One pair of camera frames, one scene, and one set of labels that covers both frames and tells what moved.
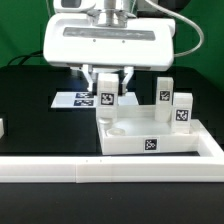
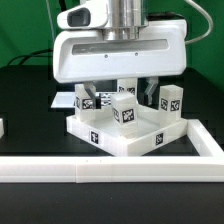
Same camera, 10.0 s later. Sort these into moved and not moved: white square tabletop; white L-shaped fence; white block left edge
Moved: white square tabletop
Not moved: white L-shaped fence; white block left edge
